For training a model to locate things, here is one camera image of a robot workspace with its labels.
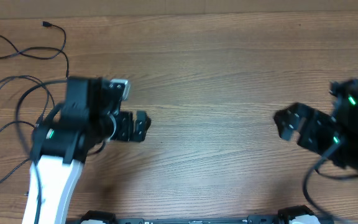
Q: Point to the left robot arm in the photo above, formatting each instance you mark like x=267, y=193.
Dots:
x=91, y=114

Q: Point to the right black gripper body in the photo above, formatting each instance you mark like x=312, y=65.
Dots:
x=321, y=137

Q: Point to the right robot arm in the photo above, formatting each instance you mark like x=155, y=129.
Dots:
x=345, y=115

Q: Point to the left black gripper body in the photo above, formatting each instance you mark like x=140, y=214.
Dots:
x=123, y=126

